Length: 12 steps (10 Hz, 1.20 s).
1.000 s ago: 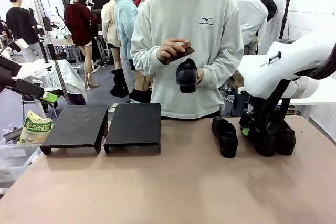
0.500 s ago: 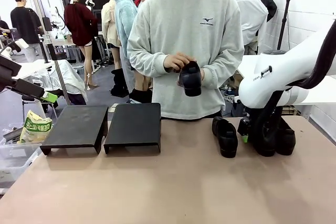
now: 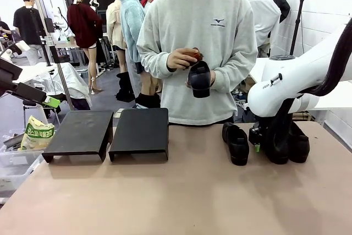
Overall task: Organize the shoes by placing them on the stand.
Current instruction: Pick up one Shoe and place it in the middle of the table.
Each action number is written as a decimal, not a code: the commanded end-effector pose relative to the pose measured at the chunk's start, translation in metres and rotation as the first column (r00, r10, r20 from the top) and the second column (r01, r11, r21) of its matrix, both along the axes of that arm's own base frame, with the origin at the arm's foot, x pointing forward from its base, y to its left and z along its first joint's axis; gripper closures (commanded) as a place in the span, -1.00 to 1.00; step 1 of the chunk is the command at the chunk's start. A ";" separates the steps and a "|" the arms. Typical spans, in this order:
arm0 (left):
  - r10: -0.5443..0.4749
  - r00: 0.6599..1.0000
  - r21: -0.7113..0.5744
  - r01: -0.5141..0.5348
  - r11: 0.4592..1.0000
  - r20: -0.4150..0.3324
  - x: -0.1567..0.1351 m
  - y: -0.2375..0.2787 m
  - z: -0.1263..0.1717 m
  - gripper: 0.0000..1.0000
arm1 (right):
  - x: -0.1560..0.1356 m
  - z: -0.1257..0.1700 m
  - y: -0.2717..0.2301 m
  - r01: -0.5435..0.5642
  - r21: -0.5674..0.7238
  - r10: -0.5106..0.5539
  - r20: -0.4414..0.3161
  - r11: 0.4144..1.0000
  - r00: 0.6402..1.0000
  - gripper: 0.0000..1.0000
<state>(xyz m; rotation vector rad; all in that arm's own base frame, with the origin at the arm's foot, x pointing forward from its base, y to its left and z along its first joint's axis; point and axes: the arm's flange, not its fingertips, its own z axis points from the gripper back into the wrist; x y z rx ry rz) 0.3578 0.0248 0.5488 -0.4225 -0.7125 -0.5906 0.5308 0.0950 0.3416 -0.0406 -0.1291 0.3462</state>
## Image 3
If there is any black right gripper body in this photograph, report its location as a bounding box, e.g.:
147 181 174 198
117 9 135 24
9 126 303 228
249 125 265 145

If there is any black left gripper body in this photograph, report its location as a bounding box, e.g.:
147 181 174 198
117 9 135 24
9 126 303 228
0 58 23 97

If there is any black leather loafer shoe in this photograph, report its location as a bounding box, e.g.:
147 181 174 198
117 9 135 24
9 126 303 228
264 133 290 165
222 121 250 166
287 121 311 163
187 60 212 99

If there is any brown shoe brush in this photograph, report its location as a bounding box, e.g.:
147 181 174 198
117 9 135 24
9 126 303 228
183 47 204 68

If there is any person's right forearm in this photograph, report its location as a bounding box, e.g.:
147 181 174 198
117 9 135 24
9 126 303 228
137 50 173 79

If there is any person's left forearm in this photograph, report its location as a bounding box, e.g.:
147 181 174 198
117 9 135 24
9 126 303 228
213 53 258 92

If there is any black metal shoe stand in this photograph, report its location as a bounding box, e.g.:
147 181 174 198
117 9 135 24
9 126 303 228
41 110 114 163
108 107 169 162

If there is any black tripod stand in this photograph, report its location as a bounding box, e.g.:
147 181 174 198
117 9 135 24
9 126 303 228
288 0 307 57

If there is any person's right hand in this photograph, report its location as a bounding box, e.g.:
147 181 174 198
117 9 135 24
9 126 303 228
167 47 199 71

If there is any silver metal pole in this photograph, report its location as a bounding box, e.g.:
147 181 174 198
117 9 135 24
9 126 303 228
26 0 75 111

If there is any yellow green snack bag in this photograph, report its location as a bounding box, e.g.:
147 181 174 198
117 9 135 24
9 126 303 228
18 115 56 152

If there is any seated person in black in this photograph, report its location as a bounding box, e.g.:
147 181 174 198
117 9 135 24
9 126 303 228
0 17 13 43

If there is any person in black t-shirt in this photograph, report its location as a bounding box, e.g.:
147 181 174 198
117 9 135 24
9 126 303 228
13 0 46 67

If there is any clear plastic storage bin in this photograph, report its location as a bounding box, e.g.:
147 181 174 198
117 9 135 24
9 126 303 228
0 135 45 192

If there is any mannequin in maroon sweater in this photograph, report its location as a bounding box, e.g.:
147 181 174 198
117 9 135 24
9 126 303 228
67 0 104 95

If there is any mannequin in beige jacket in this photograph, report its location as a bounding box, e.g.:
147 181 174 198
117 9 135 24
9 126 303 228
106 0 135 103

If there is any background person in dark clothes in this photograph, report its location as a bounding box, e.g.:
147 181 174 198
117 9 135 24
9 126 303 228
89 0 104 26

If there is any mannequin in white shirt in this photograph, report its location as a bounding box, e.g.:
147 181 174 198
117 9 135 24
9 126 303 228
244 0 282 58

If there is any mannequin in blue fleece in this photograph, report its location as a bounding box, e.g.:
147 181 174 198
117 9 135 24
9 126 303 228
118 0 163 109

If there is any person in grey sweatshirt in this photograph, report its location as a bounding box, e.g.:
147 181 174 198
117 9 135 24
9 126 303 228
136 0 258 125

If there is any grey metal bracket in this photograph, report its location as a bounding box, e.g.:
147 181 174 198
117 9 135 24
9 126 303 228
3 133 25 149

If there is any black right arm cable sleeve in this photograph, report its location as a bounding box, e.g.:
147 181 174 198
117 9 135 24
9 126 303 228
261 17 352 164

